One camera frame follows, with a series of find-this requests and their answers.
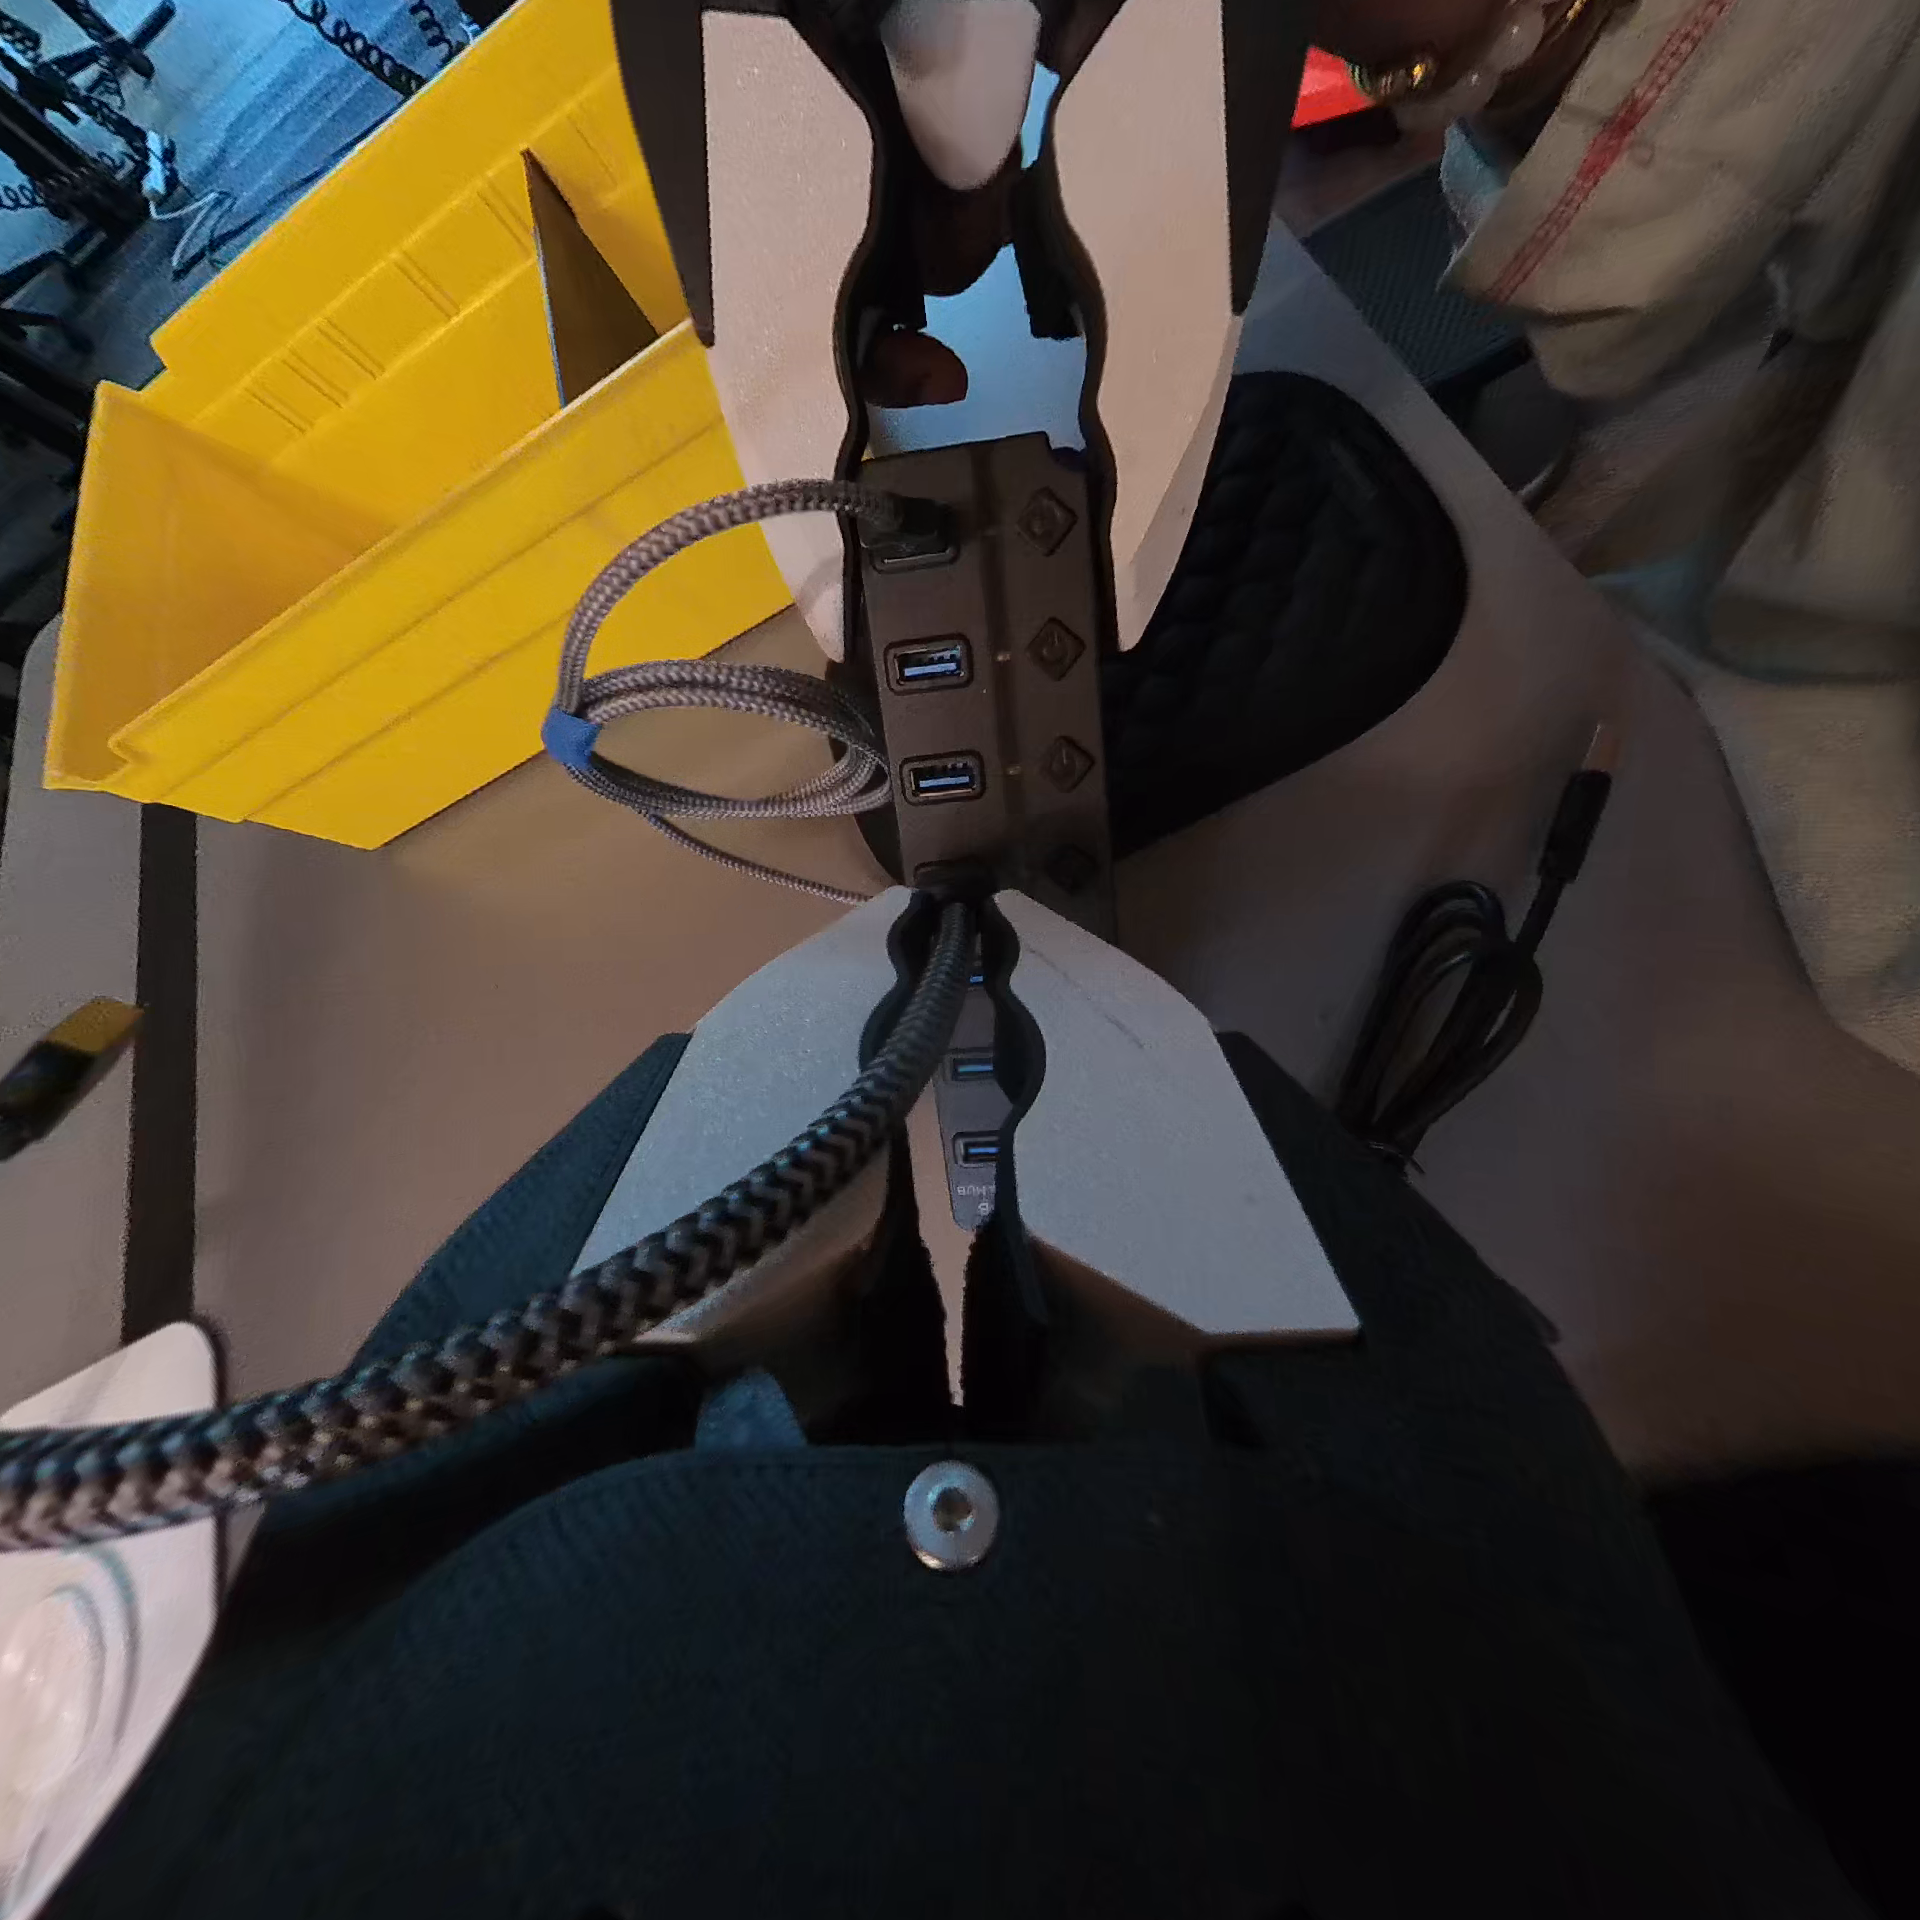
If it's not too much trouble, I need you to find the black coiled cable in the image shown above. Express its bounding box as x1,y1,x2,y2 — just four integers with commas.
272,0,452,103

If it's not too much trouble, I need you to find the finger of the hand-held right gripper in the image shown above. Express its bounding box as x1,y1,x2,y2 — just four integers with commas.
1028,0,1263,654
692,0,908,665

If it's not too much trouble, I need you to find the thin black usb cable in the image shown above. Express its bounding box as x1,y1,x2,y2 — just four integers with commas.
1333,724,1616,1175

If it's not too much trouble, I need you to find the dark grey mat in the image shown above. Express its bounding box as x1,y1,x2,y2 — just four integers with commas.
1302,163,1532,412

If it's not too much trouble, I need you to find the thick braided usb cable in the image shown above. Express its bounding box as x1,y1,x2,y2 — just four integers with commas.
0,861,1007,1552

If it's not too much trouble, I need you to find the black metal table frame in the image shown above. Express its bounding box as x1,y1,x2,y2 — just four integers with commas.
0,0,202,351

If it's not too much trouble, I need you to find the black multi-port usb hub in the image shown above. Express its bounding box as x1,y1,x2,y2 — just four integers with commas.
844,428,1129,1238

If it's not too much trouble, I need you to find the yellow plastic bin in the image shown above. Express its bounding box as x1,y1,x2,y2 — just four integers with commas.
47,0,879,852

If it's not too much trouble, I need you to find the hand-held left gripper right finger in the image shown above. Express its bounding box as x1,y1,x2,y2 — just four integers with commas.
971,881,1364,1338

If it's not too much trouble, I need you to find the black and yellow tool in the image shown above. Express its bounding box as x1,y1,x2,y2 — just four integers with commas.
0,990,146,1163

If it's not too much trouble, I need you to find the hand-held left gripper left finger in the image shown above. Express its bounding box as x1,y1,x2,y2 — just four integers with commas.
578,888,979,1352

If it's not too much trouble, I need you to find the black quilted pad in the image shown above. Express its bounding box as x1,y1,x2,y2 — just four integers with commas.
1099,367,1473,861

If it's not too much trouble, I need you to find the thin grey braided cable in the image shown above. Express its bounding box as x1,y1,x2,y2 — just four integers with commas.
542,478,957,910

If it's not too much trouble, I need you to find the gold bracelet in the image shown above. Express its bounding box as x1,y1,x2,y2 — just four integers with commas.
1343,0,1597,107

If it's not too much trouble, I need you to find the cardboard bin divider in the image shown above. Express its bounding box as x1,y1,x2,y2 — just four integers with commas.
523,151,663,412

